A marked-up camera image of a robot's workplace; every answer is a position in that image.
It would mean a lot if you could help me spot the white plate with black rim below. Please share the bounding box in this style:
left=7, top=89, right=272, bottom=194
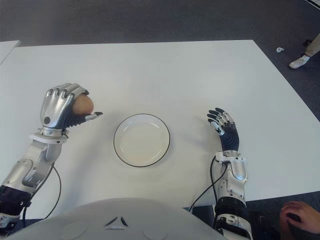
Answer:
left=113, top=113, right=172, bottom=168

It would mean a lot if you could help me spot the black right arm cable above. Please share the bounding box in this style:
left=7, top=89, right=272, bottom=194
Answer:
left=188, top=156, right=230, bottom=213

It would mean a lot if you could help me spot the neighbouring white table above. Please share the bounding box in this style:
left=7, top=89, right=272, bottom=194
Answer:
left=0, top=40, right=21, bottom=66

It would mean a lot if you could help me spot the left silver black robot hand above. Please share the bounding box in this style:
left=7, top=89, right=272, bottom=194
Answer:
left=39, top=82, right=104, bottom=131

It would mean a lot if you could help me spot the yellow red apple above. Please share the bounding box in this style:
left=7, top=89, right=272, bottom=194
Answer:
left=72, top=94, right=95, bottom=116

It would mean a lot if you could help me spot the grey white robot torso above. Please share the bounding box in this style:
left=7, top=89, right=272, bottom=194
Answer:
left=0, top=196, right=226, bottom=240

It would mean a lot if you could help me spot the beige trouser leg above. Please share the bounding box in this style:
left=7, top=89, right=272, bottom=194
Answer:
left=305, top=33, right=320, bottom=58

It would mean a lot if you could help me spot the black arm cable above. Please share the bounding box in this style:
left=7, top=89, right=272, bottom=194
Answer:
left=22, top=162, right=62, bottom=222
left=188, top=156, right=230, bottom=213

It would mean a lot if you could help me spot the person's bare hand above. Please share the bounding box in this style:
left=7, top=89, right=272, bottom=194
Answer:
left=279, top=200, right=320, bottom=238

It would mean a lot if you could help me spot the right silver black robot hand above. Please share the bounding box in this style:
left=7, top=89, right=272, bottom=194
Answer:
left=206, top=107, right=240, bottom=152

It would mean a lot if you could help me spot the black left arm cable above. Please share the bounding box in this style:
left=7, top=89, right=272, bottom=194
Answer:
left=22, top=162, right=62, bottom=222

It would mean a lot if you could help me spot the white sneaker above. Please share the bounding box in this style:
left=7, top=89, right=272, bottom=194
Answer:
left=288, top=55, right=311, bottom=70

